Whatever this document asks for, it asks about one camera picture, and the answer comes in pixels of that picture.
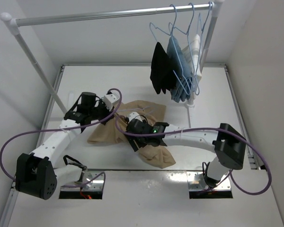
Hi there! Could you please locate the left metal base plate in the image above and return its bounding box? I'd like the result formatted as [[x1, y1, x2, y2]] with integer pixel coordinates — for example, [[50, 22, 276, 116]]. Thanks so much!
[[75, 170, 106, 192]]

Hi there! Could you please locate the blue wire hanger with white cloth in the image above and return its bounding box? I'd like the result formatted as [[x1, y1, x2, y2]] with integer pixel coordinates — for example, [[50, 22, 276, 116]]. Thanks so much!
[[196, 1, 214, 73]]

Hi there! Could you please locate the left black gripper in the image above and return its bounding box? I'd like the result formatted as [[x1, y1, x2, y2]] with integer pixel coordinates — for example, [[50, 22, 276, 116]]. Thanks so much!
[[89, 98, 114, 125]]

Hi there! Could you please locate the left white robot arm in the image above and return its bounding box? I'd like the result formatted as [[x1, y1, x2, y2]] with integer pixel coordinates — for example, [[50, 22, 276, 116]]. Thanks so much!
[[15, 91, 120, 200]]

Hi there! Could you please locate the light blue wire hanger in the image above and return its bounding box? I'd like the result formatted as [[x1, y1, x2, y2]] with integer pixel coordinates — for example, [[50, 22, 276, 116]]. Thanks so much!
[[117, 105, 158, 116]]

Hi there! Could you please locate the white clothes rack frame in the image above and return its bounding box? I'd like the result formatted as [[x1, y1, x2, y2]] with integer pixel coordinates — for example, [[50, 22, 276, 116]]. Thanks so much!
[[0, 0, 224, 114]]

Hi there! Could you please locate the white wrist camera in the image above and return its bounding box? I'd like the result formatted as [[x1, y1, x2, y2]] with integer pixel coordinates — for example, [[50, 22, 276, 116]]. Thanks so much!
[[101, 93, 119, 111], [127, 112, 142, 122]]

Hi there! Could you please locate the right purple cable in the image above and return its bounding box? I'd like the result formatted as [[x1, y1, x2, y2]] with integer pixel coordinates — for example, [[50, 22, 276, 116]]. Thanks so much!
[[115, 115, 273, 195]]

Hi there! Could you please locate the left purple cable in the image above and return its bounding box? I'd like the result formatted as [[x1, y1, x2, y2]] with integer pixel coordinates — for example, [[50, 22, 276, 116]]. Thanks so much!
[[0, 88, 122, 180]]

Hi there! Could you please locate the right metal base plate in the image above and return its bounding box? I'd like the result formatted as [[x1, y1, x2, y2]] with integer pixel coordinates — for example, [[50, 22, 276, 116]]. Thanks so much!
[[186, 171, 231, 192]]

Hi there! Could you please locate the purple cable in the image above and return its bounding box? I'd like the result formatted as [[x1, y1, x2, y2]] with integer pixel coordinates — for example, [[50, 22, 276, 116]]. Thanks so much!
[[115, 115, 273, 195], [0, 88, 122, 180]]

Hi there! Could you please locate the blue hanging garment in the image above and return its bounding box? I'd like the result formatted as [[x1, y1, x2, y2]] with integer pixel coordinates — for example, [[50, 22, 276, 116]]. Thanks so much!
[[167, 36, 193, 103]]

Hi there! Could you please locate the beige t shirt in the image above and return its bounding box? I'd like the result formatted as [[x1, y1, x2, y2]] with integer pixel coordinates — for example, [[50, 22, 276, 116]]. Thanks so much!
[[87, 100, 176, 169]]

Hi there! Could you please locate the white hanging garment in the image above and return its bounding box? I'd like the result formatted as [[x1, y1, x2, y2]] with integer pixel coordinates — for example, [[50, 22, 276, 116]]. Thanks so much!
[[181, 34, 203, 101]]

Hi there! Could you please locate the metal base plate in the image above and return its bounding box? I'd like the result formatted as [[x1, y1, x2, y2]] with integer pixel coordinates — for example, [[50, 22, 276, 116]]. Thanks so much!
[[186, 171, 231, 192], [75, 170, 106, 192]]

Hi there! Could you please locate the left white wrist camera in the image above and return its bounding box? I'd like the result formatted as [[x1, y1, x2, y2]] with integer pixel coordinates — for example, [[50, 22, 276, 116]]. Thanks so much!
[[101, 93, 119, 111]]

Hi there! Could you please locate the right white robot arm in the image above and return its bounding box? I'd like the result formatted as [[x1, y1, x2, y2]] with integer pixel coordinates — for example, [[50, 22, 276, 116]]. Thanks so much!
[[125, 119, 246, 188]]

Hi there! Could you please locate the black hanging garment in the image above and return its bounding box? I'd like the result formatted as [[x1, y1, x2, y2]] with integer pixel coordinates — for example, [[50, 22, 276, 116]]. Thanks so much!
[[150, 42, 177, 94]]

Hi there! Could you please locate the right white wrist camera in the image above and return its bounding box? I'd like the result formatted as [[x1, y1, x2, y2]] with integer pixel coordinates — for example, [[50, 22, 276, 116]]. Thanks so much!
[[127, 112, 142, 122]]

